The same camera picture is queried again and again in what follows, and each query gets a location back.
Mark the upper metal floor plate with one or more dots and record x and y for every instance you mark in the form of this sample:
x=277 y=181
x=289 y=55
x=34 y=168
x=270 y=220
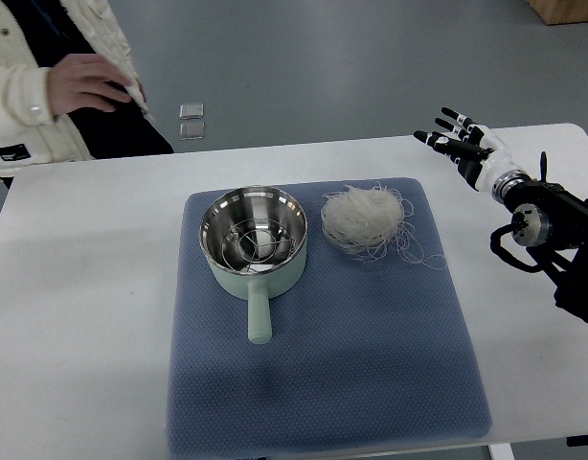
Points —
x=189 y=111

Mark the wooden box corner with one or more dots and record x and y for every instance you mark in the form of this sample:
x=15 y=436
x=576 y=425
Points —
x=561 y=12

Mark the person in white fleece jacket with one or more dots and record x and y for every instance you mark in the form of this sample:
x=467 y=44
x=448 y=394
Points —
x=34 y=37

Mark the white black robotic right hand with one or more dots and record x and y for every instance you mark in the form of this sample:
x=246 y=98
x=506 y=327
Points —
x=482 y=159

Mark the black table bracket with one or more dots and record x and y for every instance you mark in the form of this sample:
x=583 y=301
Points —
x=577 y=441

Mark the blue textured table mat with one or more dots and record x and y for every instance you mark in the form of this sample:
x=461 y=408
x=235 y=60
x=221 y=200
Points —
x=362 y=354

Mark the white vermicelli noodle bundle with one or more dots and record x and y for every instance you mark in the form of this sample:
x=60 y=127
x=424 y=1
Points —
x=369 y=224

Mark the wire steaming rack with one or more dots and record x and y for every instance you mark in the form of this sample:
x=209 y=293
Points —
x=255 y=245

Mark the mint green steel pot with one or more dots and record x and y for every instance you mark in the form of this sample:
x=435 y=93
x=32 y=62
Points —
x=257 y=289

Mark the person's bare hand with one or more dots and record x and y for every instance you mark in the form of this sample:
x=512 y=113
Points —
x=88 y=81

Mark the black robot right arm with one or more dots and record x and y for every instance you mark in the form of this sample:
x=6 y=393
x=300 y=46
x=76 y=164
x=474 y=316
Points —
x=548 y=233

